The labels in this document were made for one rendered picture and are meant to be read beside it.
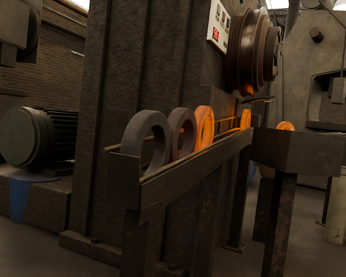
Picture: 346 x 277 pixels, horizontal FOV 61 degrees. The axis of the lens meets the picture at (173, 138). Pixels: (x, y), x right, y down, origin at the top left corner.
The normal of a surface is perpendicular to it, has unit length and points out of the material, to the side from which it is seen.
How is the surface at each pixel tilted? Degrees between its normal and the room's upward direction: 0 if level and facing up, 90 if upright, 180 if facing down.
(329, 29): 90
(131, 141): 76
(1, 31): 92
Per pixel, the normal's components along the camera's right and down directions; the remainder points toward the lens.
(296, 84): -0.62, -0.02
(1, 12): 0.96, 0.15
